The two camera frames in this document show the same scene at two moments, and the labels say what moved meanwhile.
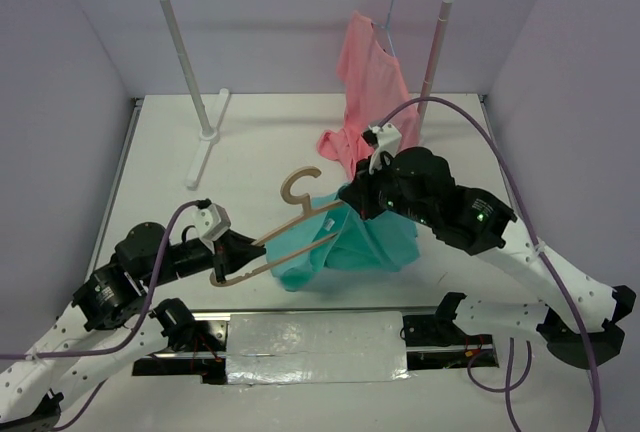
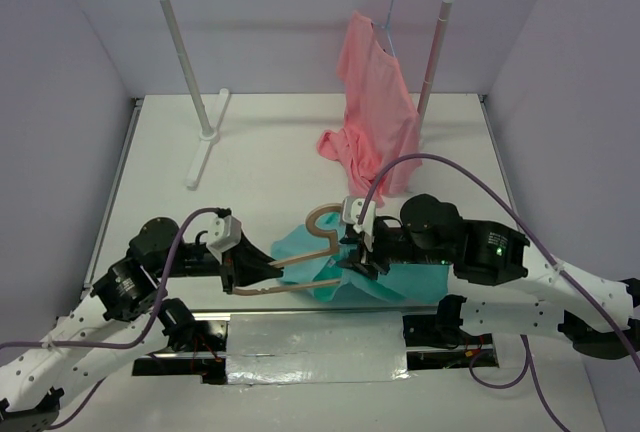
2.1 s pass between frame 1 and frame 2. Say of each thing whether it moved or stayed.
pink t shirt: stayed
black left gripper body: stayed
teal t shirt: moved
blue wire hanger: stayed
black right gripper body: moved
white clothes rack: stayed
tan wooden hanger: moved
